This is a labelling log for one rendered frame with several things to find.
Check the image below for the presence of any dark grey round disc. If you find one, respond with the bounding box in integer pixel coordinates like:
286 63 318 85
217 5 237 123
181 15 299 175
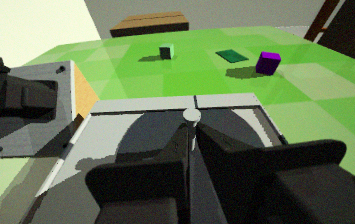
114 108 265 224

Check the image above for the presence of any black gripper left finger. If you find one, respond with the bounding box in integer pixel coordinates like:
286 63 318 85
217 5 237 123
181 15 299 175
85 123 191 224

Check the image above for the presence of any grey metal pin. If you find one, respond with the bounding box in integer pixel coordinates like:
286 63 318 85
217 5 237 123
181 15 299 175
183 108 201 152

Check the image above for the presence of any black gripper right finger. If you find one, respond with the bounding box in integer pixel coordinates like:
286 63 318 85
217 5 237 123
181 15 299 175
195 121 347 224

